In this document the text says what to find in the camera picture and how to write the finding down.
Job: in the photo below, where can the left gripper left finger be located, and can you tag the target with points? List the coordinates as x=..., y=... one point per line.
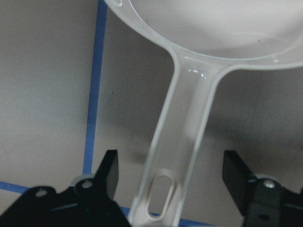
x=89, y=202

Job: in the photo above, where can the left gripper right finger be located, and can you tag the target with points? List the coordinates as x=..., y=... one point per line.
x=262, y=201

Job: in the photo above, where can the beige plastic dustpan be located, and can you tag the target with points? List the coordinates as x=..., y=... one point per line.
x=206, y=39

